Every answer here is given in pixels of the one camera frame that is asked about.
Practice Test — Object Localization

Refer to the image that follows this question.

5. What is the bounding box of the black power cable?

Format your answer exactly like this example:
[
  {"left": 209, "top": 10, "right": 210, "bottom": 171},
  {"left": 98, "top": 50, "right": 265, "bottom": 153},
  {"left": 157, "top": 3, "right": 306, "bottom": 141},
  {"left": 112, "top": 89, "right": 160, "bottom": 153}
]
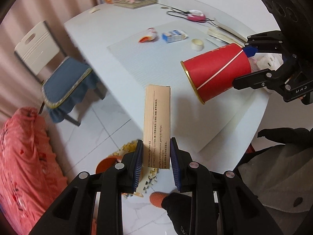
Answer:
[{"left": 166, "top": 7, "right": 218, "bottom": 28}]

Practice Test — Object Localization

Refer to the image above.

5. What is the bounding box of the textured white table mat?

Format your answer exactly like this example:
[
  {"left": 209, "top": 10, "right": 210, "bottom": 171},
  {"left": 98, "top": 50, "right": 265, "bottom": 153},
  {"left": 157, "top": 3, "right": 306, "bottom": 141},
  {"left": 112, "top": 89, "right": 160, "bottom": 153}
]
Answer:
[{"left": 107, "top": 19, "right": 245, "bottom": 118}]

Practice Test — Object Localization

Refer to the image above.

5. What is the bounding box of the pink red bedding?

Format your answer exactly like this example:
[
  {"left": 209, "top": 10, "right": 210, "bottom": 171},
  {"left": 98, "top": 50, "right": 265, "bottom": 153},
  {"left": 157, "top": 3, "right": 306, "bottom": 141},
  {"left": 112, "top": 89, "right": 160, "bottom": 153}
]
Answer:
[{"left": 1, "top": 107, "right": 67, "bottom": 234}]

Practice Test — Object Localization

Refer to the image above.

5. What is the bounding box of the red paper cup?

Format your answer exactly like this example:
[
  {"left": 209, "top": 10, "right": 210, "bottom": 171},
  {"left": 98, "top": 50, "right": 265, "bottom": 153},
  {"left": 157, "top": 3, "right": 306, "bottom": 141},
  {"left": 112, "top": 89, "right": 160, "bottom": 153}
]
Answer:
[{"left": 181, "top": 43, "right": 251, "bottom": 103}]

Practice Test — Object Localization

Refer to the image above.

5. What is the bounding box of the orange trash bin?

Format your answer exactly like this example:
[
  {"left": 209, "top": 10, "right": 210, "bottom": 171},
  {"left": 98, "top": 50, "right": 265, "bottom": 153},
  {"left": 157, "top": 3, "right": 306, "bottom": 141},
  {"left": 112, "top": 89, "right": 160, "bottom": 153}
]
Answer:
[{"left": 95, "top": 155, "right": 122, "bottom": 174}]

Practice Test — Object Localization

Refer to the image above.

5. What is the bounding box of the pink curtain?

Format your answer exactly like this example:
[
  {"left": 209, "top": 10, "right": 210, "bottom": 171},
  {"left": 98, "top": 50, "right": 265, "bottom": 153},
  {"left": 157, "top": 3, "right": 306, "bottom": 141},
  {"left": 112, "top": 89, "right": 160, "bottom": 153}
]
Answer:
[{"left": 1, "top": 0, "right": 96, "bottom": 124}]

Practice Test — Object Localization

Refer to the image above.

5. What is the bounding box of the blue white medicine box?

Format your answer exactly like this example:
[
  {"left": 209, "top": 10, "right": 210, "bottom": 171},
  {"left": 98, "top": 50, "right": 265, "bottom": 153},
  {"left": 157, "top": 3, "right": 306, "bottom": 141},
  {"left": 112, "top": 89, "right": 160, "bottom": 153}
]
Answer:
[{"left": 162, "top": 30, "right": 188, "bottom": 43}]

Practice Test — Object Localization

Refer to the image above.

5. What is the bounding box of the pink white electric device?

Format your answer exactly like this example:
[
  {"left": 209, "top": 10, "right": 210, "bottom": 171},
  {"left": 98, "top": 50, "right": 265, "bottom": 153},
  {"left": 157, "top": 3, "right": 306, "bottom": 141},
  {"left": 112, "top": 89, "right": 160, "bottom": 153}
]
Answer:
[{"left": 187, "top": 10, "right": 206, "bottom": 23}]

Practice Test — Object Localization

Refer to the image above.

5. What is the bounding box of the beige tape roll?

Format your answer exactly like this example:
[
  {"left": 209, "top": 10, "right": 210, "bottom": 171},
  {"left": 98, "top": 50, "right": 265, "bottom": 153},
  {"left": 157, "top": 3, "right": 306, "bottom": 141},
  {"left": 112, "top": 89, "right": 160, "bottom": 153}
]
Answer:
[{"left": 191, "top": 39, "right": 204, "bottom": 52}]

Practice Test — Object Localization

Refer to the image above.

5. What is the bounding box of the beige slim cardboard box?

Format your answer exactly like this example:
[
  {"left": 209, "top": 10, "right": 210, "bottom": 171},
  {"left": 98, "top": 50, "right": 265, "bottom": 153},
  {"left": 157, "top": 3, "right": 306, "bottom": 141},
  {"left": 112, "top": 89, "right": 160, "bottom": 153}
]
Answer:
[{"left": 143, "top": 85, "right": 171, "bottom": 169}]

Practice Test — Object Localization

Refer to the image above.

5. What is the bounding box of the grey jacket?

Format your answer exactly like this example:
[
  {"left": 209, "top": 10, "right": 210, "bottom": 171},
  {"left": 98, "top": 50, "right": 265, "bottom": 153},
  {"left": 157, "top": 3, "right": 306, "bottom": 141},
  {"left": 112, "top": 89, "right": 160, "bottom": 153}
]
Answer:
[{"left": 232, "top": 127, "right": 313, "bottom": 235}]

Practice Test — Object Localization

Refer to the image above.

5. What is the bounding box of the white chair blue cushion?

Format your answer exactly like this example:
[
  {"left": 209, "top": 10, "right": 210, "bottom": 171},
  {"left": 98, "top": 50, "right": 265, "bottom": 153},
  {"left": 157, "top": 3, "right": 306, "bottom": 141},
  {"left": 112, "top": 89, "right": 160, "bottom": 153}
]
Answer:
[{"left": 14, "top": 21, "right": 105, "bottom": 126}]

